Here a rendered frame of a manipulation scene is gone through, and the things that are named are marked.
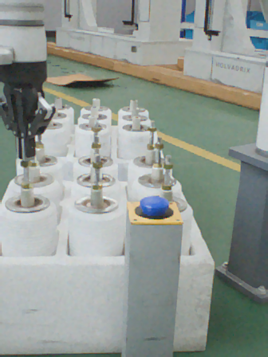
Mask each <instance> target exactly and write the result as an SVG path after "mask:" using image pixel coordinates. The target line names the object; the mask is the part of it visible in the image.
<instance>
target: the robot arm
mask: <svg viewBox="0 0 268 357"><path fill-rule="evenodd" d="M259 1H260V4H261V7H262V12H263V14H264V18H265V19H266V23H267V24H268V0H259ZM44 24H45V11H44V0H0V82H2V83H4V87H3V94H2V95H1V96H0V115H1V117H2V119H3V122H4V124H5V125H6V128H7V130H8V131H9V130H11V131H12V132H13V135H14V136H15V145H16V153H17V158H18V159H22V160H23V161H26V162H28V161H30V160H33V159H34V158H35V154H36V152H35V136H36V135H41V134H44V133H45V130H46V128H47V127H48V126H49V123H50V121H51V119H52V118H53V116H54V114H55V112H56V108H55V106H54V105H51V106H49V105H48V104H47V103H46V102H45V101H44V99H45V93H44V92H43V88H42V84H43V82H44V81H46V79H47V60H46V46H47V39H46V34H45V26H44ZM9 117H10V118H9ZM10 121H11V122H10ZM29 124H31V126H30V128H29ZM255 151H256V152H257V153H258V154H260V155H263V156H265V157H268V55H267V58H266V68H265V75H264V81H263V87H262V99H261V111H260V117H259V124H258V135H257V141H256V147H255Z"/></svg>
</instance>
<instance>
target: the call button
mask: <svg viewBox="0 0 268 357"><path fill-rule="evenodd" d="M169 207H170V202H169V201H168V200H167V199H165V198H161V197H146V198H143V199H141V200H140V208H141V209H142V211H143V212H144V213H145V214H148V215H152V216H159V215H163V214H165V213H166V210H168V209H169Z"/></svg>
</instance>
